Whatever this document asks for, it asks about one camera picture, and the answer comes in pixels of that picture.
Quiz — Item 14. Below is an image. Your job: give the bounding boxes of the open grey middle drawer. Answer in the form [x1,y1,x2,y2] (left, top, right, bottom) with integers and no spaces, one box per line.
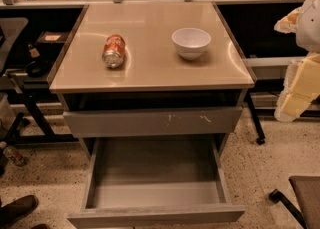
[68,135,245,229]

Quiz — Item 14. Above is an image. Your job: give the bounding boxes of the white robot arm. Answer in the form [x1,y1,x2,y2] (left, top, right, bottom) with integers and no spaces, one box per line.
[274,0,320,122]

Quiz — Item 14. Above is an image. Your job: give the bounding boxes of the plastic bottle on floor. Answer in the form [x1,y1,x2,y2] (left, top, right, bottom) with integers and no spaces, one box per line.
[0,141,26,166]

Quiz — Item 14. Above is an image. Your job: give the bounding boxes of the brown office chair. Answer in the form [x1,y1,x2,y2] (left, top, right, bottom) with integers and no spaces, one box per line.
[269,176,320,229]

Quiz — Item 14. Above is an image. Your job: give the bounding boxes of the black table leg with caster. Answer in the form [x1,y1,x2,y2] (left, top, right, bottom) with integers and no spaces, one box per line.
[245,93,265,145]

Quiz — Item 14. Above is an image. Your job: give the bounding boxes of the brown shoe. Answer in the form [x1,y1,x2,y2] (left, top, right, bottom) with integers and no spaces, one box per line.
[0,195,38,229]

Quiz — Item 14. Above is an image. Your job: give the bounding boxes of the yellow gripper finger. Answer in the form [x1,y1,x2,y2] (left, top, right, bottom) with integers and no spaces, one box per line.
[274,7,301,34]
[274,53,320,122]

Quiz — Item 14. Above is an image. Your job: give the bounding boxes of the closed grey top drawer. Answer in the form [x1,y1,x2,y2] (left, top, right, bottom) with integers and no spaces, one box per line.
[63,107,242,138]

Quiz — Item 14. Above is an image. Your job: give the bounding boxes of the white bowl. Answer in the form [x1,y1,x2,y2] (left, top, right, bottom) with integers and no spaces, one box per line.
[171,28,211,61]

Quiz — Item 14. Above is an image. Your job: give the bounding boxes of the grey drawer cabinet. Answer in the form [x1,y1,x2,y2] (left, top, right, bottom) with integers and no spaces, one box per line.
[50,2,254,148]

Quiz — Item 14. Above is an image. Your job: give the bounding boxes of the orange coke can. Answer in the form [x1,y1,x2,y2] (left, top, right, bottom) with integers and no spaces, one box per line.
[102,34,126,69]

